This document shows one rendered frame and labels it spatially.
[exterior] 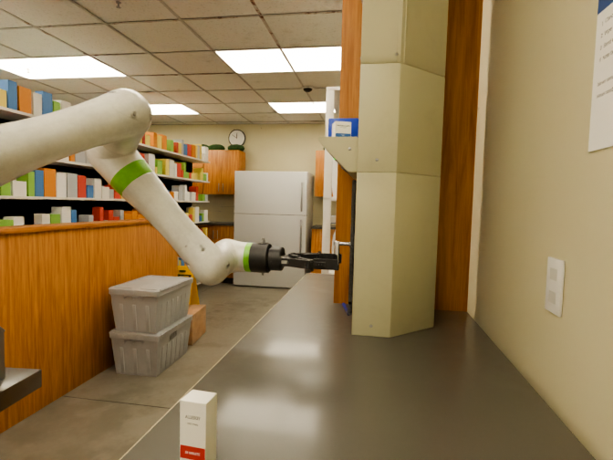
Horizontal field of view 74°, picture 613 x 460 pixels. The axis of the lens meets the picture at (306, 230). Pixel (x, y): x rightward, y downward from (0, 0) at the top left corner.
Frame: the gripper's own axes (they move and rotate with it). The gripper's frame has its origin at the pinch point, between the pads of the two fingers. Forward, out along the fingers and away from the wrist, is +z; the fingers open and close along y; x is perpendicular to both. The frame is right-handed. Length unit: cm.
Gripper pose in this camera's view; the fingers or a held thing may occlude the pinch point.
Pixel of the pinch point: (336, 261)
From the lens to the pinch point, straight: 123.8
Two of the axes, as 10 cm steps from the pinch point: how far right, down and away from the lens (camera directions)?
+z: 9.9, 0.4, -1.6
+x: -0.3, 10.0, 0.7
